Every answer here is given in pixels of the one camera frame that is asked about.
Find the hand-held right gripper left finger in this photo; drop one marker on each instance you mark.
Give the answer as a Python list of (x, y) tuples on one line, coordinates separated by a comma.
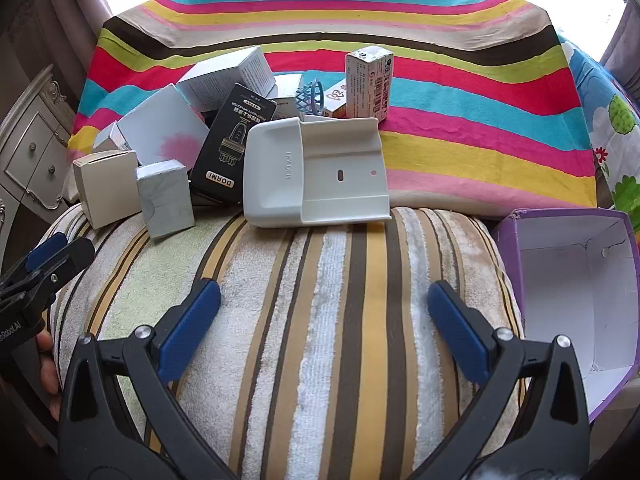
[(192, 330)]

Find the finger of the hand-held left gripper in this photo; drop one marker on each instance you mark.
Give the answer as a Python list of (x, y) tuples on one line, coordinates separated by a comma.
[(45, 252), (70, 257)]

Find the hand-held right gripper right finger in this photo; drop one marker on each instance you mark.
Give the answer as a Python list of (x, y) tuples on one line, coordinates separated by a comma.
[(457, 330)]

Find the purple cardboard box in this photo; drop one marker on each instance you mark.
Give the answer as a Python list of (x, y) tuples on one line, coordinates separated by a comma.
[(560, 285)]

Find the white plastic holder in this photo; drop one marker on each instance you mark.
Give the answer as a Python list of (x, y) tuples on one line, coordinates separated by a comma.
[(340, 195)]

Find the black box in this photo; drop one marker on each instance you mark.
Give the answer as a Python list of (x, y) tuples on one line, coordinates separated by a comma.
[(225, 150)]

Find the person's left hand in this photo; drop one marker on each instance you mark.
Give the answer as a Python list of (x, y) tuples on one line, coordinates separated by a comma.
[(49, 375)]

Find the plain beige box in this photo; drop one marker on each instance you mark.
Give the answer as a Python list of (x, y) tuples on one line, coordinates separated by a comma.
[(107, 190)]

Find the carved grey dresser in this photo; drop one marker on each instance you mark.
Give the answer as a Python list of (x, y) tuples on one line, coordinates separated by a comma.
[(35, 155)]

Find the small white box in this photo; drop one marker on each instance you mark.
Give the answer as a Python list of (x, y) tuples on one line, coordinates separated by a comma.
[(107, 137)]

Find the white box with pink flower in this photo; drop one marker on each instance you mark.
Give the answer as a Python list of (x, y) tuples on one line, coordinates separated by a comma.
[(160, 130)]

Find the rainbow striped cloth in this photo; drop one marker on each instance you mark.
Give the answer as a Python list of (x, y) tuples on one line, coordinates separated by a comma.
[(450, 125)]

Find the white box with grey text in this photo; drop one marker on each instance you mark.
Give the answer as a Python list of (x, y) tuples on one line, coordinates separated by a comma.
[(235, 75)]

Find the blue lattice plastic piece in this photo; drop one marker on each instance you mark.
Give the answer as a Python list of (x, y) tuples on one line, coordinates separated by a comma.
[(307, 97)]

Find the white box with pink text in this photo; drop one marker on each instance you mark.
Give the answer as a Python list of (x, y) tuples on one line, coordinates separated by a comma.
[(285, 87)]

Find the white box with orange circle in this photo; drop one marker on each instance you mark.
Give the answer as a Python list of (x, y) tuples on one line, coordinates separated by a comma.
[(336, 100)]

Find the cream tall box with barcode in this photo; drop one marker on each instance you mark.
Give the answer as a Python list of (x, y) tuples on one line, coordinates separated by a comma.
[(367, 85)]

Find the cartoon printed cloth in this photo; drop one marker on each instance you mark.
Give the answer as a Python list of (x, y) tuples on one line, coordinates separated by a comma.
[(615, 110)]

